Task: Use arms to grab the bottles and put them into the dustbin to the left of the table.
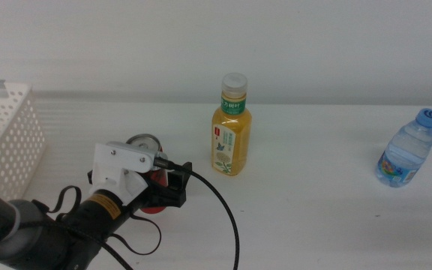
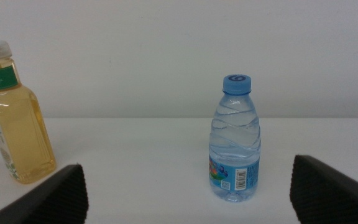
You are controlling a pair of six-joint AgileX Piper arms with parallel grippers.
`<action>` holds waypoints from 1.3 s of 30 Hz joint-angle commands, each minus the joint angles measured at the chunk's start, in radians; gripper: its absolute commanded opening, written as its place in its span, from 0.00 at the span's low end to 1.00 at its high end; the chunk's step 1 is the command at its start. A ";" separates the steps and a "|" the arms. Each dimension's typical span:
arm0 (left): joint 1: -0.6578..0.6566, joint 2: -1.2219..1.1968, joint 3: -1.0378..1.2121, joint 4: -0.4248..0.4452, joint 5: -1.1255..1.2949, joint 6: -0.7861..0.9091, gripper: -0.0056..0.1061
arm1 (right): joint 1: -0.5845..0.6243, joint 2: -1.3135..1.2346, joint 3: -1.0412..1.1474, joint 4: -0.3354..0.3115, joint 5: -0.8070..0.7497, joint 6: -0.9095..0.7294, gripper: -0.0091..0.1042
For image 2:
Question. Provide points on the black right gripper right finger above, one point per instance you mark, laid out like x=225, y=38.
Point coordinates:
x=328, y=196

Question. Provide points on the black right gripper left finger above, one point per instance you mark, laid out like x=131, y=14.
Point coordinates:
x=54, y=199

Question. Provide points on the yellow tea bottle white cap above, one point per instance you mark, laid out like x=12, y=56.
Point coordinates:
x=20, y=133

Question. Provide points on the clear water bottle blue cap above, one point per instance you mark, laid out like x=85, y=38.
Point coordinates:
x=235, y=140

